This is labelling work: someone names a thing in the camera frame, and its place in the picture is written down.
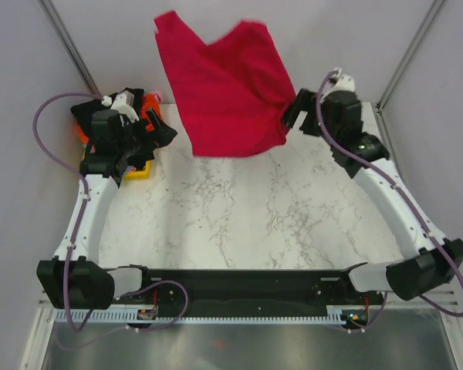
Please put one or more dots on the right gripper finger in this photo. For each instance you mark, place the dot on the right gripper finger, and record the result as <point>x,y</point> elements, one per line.
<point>310,125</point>
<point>303,102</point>

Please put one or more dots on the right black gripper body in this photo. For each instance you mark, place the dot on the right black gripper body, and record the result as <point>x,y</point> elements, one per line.
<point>330,129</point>

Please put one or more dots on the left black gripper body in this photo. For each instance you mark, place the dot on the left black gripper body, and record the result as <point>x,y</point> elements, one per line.
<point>123,146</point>

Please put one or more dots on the yellow plastic basket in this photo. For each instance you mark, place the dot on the yellow plastic basket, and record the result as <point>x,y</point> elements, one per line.
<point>134,167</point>

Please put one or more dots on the crimson red t shirt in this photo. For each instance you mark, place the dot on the crimson red t shirt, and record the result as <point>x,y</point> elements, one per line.
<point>230,94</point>

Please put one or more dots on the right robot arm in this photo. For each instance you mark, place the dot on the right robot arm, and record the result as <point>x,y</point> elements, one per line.
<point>429,258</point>

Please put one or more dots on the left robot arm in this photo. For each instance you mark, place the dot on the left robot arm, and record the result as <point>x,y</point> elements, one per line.
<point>73,278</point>

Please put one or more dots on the black t shirt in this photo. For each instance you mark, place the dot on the black t shirt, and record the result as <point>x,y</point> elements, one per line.
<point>147,105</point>

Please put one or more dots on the orange t shirt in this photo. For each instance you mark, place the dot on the orange t shirt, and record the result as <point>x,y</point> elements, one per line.
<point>83,112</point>

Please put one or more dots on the pink garment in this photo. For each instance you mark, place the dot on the pink garment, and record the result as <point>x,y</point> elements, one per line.
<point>158,96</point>

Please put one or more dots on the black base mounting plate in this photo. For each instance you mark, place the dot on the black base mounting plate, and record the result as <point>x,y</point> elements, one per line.
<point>229,292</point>

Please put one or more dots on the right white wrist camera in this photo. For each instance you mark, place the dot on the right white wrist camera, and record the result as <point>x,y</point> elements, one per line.
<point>339,81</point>

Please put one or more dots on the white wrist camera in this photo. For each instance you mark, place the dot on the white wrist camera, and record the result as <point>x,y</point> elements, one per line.
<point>339,81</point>
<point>123,104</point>

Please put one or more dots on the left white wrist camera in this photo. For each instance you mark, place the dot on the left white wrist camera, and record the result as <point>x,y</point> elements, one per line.
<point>123,104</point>

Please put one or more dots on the left aluminium frame post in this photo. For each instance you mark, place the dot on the left aluminium frame post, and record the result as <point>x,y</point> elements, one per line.
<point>55,20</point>

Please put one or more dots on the aluminium frame post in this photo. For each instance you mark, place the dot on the aluminium frame post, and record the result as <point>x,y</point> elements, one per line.
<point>55,20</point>
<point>410,52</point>

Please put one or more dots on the right aluminium frame post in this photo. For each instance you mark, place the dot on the right aluminium frame post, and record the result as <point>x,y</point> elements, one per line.
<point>410,52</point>

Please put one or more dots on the white slotted cable duct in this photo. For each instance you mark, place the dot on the white slotted cable duct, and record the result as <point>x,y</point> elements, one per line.
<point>120,314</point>

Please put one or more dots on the right aluminium rail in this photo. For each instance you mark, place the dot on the right aluminium rail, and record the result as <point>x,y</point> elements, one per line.
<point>448,296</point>

